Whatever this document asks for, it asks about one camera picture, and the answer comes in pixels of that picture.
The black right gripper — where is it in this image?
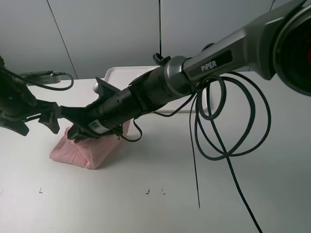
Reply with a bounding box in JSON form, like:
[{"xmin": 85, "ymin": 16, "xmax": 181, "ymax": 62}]
[{"xmin": 68, "ymin": 78, "xmax": 153, "ymax": 143}]

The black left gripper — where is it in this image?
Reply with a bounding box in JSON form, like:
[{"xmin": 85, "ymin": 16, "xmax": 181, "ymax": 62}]
[{"xmin": 0, "ymin": 82, "xmax": 88, "ymax": 136}]

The pink towel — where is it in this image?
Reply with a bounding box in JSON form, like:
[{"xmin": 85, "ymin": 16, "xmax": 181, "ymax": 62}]
[{"xmin": 49, "ymin": 127, "xmax": 124, "ymax": 169}]

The cream white towel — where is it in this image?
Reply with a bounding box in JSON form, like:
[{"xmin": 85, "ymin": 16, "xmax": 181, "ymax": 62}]
[{"xmin": 137, "ymin": 70, "xmax": 151, "ymax": 78}]

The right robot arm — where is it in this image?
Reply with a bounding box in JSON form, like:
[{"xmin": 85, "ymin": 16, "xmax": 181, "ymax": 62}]
[{"xmin": 68, "ymin": 0, "xmax": 311, "ymax": 140}]

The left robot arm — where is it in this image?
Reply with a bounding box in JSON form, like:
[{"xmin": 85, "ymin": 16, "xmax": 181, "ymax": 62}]
[{"xmin": 0, "ymin": 58, "xmax": 91, "ymax": 139}]

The white rectangular plastic tray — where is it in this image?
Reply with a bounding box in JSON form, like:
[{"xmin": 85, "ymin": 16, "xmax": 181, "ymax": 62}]
[{"xmin": 104, "ymin": 65, "xmax": 207, "ymax": 114}]

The right black camera cable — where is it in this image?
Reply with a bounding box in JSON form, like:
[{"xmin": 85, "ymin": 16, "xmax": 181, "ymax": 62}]
[{"xmin": 116, "ymin": 43, "xmax": 272, "ymax": 233}]

